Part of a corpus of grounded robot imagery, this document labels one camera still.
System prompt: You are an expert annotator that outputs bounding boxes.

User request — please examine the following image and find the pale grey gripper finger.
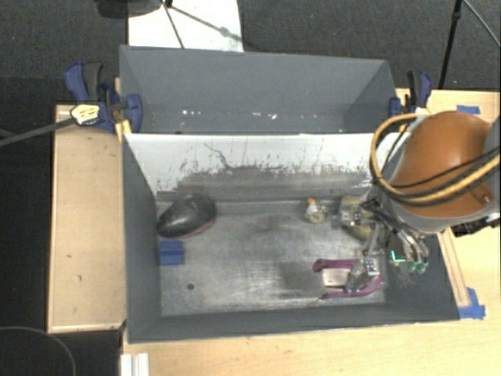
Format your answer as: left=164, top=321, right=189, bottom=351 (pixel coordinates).
left=362, top=258, right=382, bottom=278
left=345, top=265, right=368, bottom=294

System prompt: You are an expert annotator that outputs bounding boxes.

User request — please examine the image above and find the purple and metal stapler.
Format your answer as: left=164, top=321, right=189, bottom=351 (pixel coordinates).
left=312, top=258, right=387, bottom=301

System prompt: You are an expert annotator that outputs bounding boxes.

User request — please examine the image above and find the small white and orange toy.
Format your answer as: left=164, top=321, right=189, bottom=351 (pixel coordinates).
left=305, top=197, right=328, bottom=224

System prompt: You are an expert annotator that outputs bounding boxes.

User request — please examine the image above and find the grey metal bin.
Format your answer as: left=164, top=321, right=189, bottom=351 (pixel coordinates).
left=118, top=45, right=461, bottom=345

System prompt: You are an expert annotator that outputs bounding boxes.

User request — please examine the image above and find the black oval computer mouse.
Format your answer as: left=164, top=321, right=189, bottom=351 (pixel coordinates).
left=156, top=193, right=218, bottom=239

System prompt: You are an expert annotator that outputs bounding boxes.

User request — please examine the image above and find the blue block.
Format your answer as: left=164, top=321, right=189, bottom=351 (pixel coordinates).
left=159, top=240, right=185, bottom=266

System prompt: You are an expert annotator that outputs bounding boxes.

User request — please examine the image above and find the pale wood board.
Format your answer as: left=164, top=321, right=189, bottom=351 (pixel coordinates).
left=46, top=103, right=128, bottom=334

